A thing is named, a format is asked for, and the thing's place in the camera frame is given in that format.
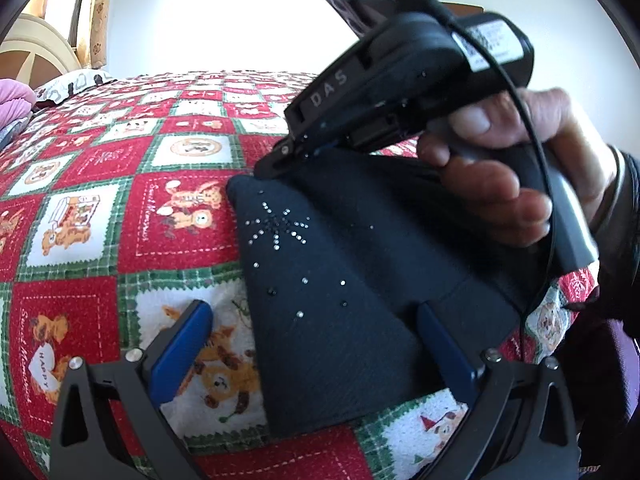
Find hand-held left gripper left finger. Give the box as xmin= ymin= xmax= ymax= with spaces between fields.
xmin=50 ymin=300 xmax=216 ymax=480

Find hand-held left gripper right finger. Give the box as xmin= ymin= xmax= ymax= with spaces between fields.
xmin=415 ymin=302 xmax=582 ymax=480

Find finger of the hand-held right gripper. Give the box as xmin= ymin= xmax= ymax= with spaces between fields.
xmin=252 ymin=122 xmax=351 ymax=182

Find black pants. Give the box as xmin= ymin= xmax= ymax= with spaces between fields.
xmin=226 ymin=152 xmax=525 ymax=438

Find person's right forearm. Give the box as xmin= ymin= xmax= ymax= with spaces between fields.
xmin=592 ymin=142 xmax=640 ymax=286

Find person's right hand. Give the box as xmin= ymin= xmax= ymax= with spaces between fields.
xmin=416 ymin=87 xmax=621 ymax=249

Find red green printed blanket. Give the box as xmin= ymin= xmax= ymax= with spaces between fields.
xmin=0 ymin=70 xmax=601 ymax=480

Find person's dark purple clothing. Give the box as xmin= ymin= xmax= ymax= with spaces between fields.
xmin=550 ymin=270 xmax=640 ymax=480

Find white patterned pillow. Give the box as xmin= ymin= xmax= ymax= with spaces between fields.
xmin=34 ymin=69 xmax=120 ymax=107

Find patterned curtain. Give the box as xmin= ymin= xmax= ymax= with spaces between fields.
xmin=75 ymin=0 xmax=117 ymax=72

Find cream wooden headboard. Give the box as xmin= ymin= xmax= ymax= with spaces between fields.
xmin=0 ymin=14 xmax=82 ymax=81

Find pink folded blanket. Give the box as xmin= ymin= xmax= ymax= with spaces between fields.
xmin=0 ymin=77 xmax=37 ymax=132

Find black cable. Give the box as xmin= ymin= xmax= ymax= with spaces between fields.
xmin=395 ymin=0 xmax=558 ymax=318

